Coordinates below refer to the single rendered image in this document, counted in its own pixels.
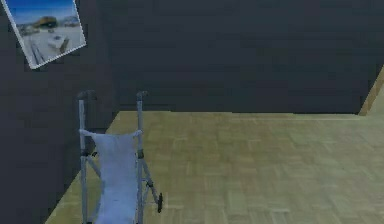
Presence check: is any grey folding chair white cloth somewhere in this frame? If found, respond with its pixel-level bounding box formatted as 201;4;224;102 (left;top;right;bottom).
76;89;164;224

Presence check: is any framed beach picture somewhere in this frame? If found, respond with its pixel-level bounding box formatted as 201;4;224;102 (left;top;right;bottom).
0;0;88;70

